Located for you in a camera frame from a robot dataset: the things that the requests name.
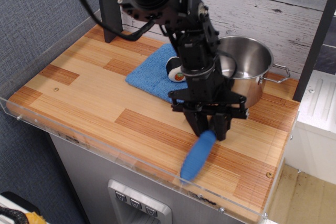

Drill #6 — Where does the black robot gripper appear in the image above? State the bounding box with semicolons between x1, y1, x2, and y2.
168;66;248;141

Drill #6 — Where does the blue handled metal fork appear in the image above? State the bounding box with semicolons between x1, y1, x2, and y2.
180;130;216;184

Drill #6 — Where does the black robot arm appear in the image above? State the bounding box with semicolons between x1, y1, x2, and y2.
120;0;248;141

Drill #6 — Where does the stainless steel pot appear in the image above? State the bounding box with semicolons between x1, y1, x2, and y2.
217;36;290;108

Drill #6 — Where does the plush sushi roll toy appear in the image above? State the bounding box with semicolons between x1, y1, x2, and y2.
165;57;186;82

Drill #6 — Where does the blue folded cloth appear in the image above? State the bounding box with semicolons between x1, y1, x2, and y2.
125;44;187;103

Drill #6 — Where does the white appliance at right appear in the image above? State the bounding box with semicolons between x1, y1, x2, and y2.
284;70;335;184

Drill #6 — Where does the grey cabinet with button panel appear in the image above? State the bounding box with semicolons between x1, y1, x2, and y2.
48;132;253;224

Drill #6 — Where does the clear acrylic table guard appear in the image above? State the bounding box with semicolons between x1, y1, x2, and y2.
0;8;300;224

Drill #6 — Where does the black vertical post right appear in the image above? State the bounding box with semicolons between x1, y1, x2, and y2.
292;0;336;102

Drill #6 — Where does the black vertical post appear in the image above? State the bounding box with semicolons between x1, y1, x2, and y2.
99;0;123;32
292;0;336;102

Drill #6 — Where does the black vertical post left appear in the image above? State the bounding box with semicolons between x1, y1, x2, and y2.
99;0;123;32

